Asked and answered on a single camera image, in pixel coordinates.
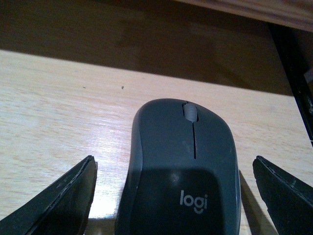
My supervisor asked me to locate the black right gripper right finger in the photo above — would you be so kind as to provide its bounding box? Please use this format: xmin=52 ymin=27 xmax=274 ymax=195
xmin=252 ymin=156 xmax=313 ymax=235

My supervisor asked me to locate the wooden keyboard tray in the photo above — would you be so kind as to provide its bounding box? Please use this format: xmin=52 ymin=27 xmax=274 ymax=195
xmin=0 ymin=0 xmax=313 ymax=235

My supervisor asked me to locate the black tray slide rail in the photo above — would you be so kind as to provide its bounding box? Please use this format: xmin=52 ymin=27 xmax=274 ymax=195
xmin=268 ymin=23 xmax=313 ymax=141

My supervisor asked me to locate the dark grey Logitech mouse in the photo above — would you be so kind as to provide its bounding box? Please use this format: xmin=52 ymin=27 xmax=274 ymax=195
xmin=115 ymin=99 xmax=241 ymax=235

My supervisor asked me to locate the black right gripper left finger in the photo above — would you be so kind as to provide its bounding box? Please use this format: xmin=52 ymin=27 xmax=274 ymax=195
xmin=0 ymin=156 xmax=97 ymax=235

